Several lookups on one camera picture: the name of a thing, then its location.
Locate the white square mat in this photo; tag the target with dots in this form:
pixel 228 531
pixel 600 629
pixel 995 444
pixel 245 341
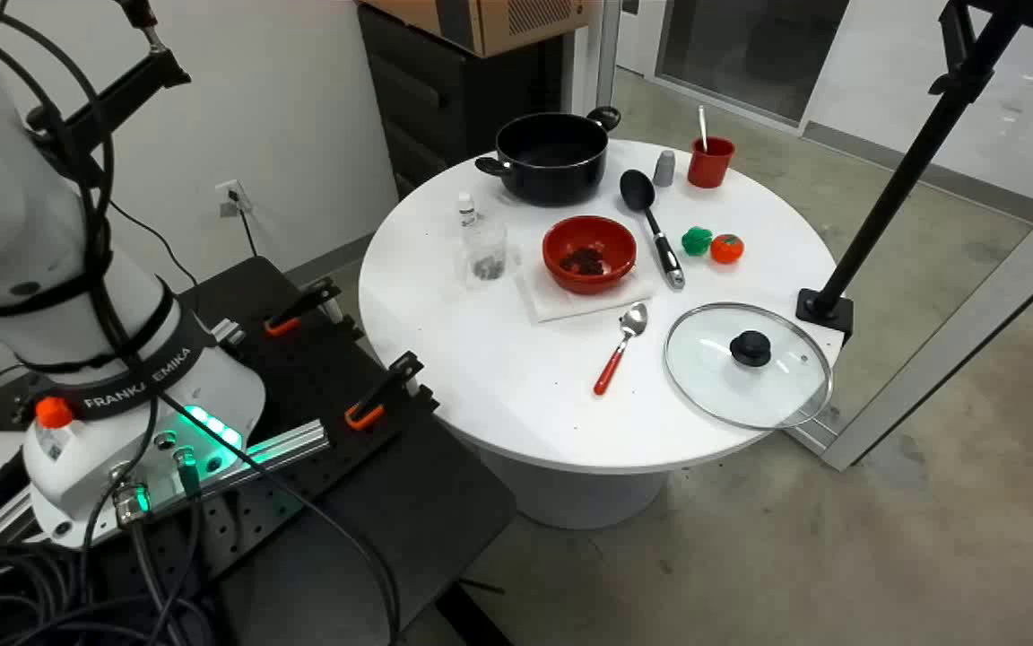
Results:
pixel 552 305

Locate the grey metal frame post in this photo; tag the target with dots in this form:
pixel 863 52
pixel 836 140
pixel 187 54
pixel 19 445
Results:
pixel 606 48

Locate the black clamp orange grip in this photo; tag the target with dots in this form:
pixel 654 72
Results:
pixel 303 311
pixel 382 392

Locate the white wall outlet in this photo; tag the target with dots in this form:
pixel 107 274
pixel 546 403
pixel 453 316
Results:
pixel 229 200

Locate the white stick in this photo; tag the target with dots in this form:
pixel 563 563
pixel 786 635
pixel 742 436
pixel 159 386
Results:
pixel 699 127

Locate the black ladle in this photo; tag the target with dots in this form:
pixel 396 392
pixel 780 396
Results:
pixel 636 186

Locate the aluminium rail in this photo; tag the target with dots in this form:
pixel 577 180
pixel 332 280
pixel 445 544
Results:
pixel 288 444

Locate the orange toy piece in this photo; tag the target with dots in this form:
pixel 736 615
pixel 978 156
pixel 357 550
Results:
pixel 726 250

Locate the black tripod stand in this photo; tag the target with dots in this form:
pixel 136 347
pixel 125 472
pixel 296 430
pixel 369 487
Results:
pixel 896 190

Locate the clear plastic jar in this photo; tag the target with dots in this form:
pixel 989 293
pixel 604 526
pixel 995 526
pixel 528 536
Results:
pixel 484 245

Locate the white table pedestal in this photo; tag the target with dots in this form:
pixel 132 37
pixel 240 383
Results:
pixel 573 495

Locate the black cabinet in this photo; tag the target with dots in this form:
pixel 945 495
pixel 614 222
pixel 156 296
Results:
pixel 445 109

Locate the glass pot lid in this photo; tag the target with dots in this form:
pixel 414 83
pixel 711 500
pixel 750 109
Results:
pixel 706 383

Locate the green toy piece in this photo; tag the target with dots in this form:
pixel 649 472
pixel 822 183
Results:
pixel 698 241

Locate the grey door frame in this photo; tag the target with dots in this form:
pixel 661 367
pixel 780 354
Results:
pixel 958 325

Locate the dark beans pile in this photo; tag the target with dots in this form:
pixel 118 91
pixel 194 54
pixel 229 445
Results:
pixel 589 259

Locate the grey shaker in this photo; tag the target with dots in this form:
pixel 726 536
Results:
pixel 664 170

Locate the red bowl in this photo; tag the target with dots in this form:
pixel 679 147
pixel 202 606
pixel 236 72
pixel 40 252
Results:
pixel 614 238

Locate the black cooking pot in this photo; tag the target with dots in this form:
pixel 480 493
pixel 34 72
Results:
pixel 552 180

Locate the red cup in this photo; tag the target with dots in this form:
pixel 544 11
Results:
pixel 711 165

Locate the black robot platform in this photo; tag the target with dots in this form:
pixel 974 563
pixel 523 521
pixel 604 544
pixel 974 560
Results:
pixel 420 505

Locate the cardboard box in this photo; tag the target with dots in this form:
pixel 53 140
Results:
pixel 517 21

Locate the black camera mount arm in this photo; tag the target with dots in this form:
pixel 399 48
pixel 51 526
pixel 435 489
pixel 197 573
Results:
pixel 124 93

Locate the white device orange cap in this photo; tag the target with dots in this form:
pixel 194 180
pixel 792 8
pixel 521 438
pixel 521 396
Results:
pixel 51 436

